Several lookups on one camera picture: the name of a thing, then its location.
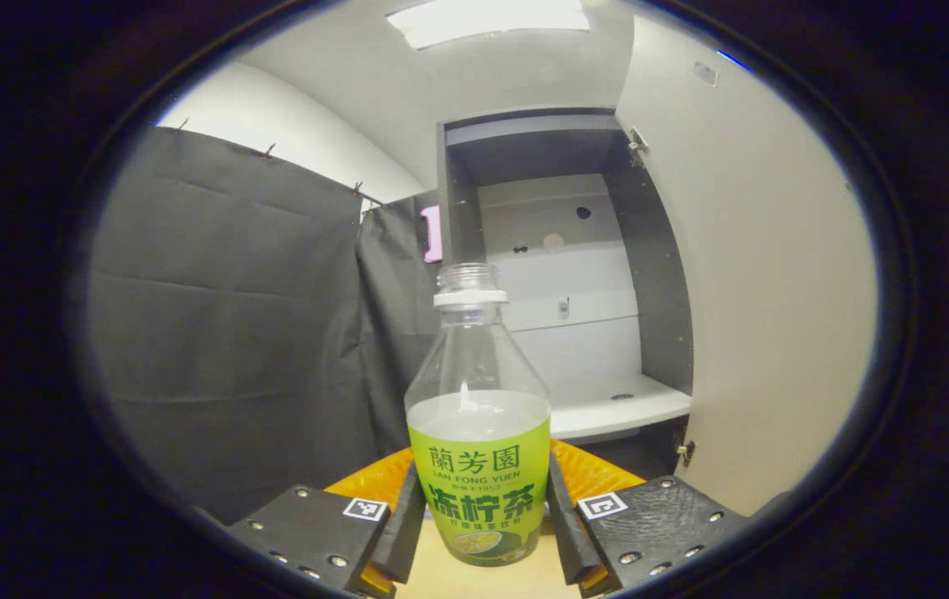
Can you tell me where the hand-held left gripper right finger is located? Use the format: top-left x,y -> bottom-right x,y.
546,439 -> 750,598

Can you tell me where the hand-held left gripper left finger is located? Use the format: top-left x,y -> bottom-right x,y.
225,447 -> 428,599

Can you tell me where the green label clear bottle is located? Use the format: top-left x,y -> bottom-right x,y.
404,262 -> 553,567

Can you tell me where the grey cabinet door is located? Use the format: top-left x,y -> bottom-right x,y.
614,15 -> 879,517

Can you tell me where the white cabinet shelf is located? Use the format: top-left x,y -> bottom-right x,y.
549,373 -> 694,443

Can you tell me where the black backdrop cloth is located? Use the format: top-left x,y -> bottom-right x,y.
86,126 -> 463,526

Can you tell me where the ceiling light panel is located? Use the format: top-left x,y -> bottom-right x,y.
386,0 -> 591,50

